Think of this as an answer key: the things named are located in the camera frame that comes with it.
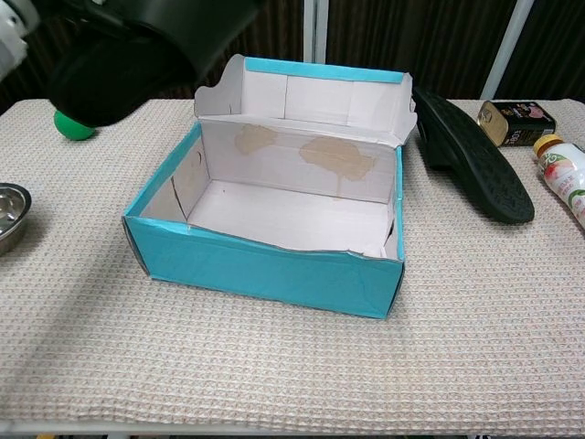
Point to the light blue cardboard shoe box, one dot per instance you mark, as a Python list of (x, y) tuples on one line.
[(274, 270)]

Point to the peach drink bottle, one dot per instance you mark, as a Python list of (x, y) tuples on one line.
[(564, 176)]

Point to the beige woven tablecloth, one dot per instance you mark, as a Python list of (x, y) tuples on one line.
[(292, 356)]

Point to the green ball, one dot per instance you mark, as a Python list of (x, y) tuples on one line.
[(73, 130)]

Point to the white partition post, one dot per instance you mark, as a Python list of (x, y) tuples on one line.
[(507, 50), (315, 32)]

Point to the stainless steel bowl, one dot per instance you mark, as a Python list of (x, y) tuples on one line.
[(9, 219)]

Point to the black tin can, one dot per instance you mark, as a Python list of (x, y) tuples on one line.
[(521, 125)]

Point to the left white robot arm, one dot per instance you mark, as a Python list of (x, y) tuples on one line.
[(11, 41)]

